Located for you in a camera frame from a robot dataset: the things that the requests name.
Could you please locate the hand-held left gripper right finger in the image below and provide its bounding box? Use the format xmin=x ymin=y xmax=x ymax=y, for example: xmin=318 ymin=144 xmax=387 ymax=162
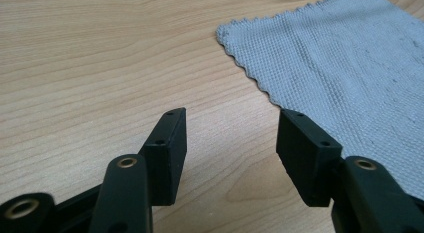
xmin=275 ymin=108 xmax=424 ymax=233

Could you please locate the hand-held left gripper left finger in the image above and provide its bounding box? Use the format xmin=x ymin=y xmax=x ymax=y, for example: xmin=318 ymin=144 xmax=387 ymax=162
xmin=89 ymin=107 xmax=188 ymax=233

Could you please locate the grey woven cloth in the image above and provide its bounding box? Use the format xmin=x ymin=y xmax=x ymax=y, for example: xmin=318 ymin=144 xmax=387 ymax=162
xmin=215 ymin=0 xmax=424 ymax=201

